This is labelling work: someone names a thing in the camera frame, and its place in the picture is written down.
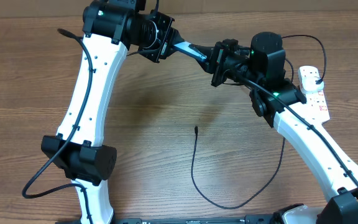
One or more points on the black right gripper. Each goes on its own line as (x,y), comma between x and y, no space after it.
(217,58)

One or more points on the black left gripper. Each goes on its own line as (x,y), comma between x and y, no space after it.
(169,35)

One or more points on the blue smartphone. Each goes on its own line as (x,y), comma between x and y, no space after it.
(189,50)

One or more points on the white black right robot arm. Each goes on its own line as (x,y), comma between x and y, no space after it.
(297,112)

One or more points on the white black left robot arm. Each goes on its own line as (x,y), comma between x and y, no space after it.
(110,28)

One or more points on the white charger plug adapter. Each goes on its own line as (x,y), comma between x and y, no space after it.
(309,85)

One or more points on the white power strip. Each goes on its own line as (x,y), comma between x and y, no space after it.
(316,100)

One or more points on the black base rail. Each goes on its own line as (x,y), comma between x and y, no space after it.
(179,221)

